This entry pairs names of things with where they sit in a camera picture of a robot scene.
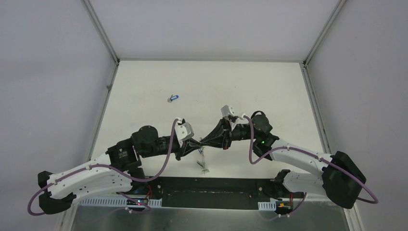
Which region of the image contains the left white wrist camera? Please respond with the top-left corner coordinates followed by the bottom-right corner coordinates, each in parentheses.
top-left (174, 117), bottom-right (194, 142)

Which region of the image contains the blue tag key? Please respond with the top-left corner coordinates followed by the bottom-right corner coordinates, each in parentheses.
top-left (167, 95), bottom-right (179, 103)

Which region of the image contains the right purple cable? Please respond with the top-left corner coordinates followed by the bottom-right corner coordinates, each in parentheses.
top-left (242, 115), bottom-right (379, 205)

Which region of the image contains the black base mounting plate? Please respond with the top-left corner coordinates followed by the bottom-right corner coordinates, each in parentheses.
top-left (124, 177), bottom-right (304, 210)

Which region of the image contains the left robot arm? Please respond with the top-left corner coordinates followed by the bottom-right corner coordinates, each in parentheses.
top-left (35, 123), bottom-right (201, 215)

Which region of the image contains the left controller board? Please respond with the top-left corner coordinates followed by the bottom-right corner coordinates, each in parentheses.
top-left (127, 198), bottom-right (148, 205)

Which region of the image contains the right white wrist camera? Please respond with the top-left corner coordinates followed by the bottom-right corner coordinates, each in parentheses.
top-left (221, 105), bottom-right (245, 123)

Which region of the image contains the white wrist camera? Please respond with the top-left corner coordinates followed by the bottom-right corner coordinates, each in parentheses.
top-left (174, 117), bottom-right (194, 142)
top-left (221, 105), bottom-right (245, 123)

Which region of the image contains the controller board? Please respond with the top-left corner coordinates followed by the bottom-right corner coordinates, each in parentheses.
top-left (127, 198), bottom-right (148, 205)
top-left (276, 202), bottom-right (293, 213)

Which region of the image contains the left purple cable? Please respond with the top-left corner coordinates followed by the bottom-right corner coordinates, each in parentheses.
top-left (26, 119), bottom-right (180, 217)

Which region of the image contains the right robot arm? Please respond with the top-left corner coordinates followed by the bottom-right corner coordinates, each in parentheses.
top-left (200, 111), bottom-right (367, 209)

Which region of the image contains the aluminium frame rail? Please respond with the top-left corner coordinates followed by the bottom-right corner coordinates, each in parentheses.
top-left (56, 174), bottom-right (355, 231)

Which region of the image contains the purple cable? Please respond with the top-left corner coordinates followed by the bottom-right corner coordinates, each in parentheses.
top-left (26, 119), bottom-right (180, 217)
top-left (242, 115), bottom-right (379, 205)

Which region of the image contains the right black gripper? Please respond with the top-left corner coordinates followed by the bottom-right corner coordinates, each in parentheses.
top-left (199, 116), bottom-right (258, 150)

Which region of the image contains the right controller board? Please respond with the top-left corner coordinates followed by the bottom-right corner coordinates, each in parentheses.
top-left (276, 202), bottom-right (293, 213)

